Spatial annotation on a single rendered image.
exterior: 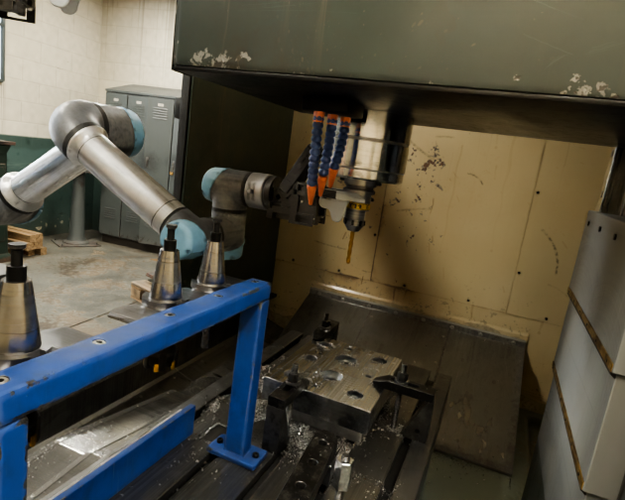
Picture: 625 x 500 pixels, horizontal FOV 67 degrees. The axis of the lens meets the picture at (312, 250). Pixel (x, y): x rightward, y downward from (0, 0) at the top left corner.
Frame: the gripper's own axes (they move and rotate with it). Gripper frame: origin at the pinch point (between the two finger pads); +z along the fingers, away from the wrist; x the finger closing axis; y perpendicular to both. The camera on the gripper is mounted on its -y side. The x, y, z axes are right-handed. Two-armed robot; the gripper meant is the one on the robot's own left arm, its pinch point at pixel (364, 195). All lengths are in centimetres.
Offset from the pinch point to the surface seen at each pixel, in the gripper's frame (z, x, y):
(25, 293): -15, 59, 10
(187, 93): -66, -30, -20
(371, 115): 1.5, 7.6, -14.2
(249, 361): -9.9, 21.5, 29.1
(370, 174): 2.6, 6.9, -4.4
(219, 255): -14.5, 26.1, 10.7
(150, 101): -368, -356, -48
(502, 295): 30, -101, 36
